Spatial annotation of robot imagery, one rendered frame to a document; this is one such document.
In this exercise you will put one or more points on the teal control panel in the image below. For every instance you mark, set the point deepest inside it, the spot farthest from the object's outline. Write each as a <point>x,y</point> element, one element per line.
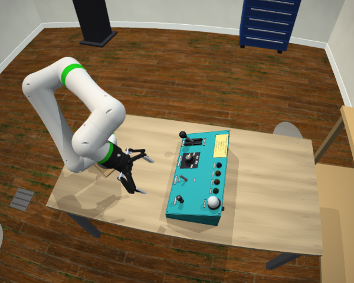
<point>197,190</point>

